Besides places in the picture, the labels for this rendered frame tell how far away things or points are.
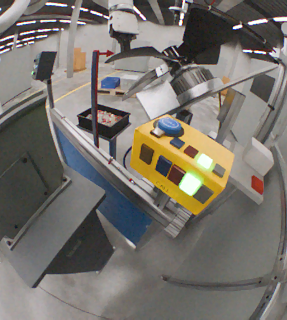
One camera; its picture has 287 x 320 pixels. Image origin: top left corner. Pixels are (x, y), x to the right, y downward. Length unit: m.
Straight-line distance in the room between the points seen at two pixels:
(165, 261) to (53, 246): 1.05
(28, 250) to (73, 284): 0.98
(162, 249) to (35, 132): 1.19
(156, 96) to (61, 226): 0.54
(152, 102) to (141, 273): 1.16
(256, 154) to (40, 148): 0.78
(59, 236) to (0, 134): 0.20
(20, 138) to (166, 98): 0.53
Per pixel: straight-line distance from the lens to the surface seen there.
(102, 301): 1.26
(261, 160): 0.75
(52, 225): 0.30
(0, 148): 0.21
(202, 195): 0.20
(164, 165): 0.20
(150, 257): 1.21
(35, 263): 0.31
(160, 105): 0.58
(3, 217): 0.28
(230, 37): 0.63
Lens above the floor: 1.19
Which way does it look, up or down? 45 degrees down
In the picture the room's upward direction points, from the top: 12 degrees clockwise
